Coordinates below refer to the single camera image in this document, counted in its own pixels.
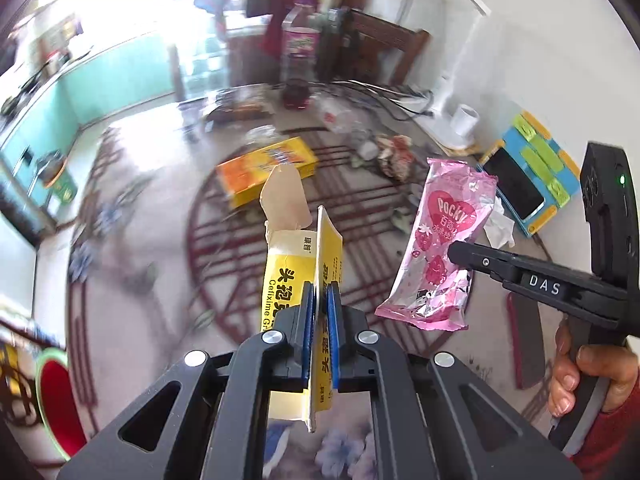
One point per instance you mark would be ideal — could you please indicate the floral tablecloth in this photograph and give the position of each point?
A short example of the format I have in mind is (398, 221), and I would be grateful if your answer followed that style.
(159, 265)

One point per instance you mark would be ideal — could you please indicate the yellow orange carton box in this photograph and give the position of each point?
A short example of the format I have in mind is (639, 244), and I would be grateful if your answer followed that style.
(243, 177)

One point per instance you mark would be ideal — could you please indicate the dark red flat case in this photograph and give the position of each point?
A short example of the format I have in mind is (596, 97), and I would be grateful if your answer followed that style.
(527, 340)

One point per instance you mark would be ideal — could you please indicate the blue green toy board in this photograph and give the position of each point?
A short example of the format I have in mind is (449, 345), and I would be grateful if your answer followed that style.
(551, 169)

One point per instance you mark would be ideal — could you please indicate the brown snack package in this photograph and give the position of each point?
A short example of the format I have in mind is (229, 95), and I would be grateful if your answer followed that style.
(238, 104)

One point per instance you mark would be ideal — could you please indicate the right hand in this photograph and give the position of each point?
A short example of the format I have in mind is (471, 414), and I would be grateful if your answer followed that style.
(617, 364)

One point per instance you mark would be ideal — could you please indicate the red white wrapper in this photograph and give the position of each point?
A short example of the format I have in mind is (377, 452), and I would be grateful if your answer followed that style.
(395, 158)

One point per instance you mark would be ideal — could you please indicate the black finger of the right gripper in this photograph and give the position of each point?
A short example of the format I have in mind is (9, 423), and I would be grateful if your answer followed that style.
(530, 279)

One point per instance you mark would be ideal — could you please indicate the purple label drink bottle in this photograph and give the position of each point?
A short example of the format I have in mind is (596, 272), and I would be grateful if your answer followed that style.
(300, 37)

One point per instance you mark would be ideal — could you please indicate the black smartphone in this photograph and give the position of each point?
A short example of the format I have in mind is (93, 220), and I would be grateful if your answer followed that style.
(514, 184)

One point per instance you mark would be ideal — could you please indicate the wooden chair far side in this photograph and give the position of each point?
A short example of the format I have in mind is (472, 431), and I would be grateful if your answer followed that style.
(374, 39)

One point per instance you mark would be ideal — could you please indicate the white tissue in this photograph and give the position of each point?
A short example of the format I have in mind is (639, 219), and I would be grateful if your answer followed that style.
(499, 227)

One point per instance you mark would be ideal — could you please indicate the green trash bin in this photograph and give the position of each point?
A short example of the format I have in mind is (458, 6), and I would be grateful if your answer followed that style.
(53, 175)

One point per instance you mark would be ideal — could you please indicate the clear plastic bottle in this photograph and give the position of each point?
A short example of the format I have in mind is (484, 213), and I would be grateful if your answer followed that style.
(341, 119)

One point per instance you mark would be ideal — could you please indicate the white desk lamp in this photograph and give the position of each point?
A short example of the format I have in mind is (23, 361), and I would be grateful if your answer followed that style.
(453, 26)

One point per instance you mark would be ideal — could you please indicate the pink pocky wrapper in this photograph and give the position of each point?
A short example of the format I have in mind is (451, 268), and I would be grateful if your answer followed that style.
(430, 292)

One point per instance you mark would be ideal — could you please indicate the teal kitchen cabinets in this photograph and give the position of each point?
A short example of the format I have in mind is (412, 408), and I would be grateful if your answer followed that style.
(101, 85)

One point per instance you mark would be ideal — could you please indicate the yellow medicine box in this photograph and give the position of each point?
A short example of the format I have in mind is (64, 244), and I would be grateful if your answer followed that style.
(301, 248)

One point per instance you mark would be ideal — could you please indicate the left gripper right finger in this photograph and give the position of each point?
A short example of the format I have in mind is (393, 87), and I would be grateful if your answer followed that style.
(352, 369)

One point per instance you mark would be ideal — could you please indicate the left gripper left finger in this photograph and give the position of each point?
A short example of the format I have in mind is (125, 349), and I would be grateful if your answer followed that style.
(292, 369)

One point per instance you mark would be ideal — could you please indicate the red basin green rim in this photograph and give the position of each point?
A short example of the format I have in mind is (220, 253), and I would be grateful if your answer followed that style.
(56, 403)

